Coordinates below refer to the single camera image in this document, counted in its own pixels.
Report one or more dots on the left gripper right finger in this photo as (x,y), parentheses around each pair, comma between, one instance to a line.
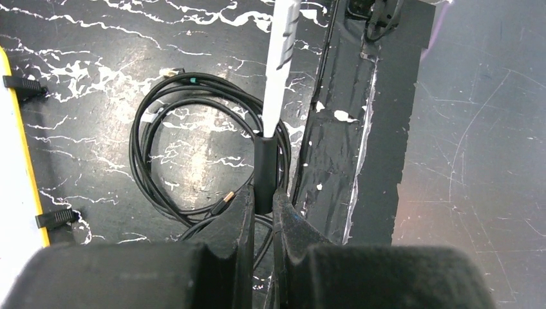
(312,272)

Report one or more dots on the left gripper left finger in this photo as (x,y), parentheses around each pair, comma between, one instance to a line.
(211,270)

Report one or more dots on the black white marker pen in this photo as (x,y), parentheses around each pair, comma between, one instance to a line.
(280,53)

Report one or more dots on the black marker cap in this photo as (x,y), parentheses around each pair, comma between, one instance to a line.
(265,172)

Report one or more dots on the yellow framed whiteboard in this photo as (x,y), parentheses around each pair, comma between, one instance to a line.
(21,237)

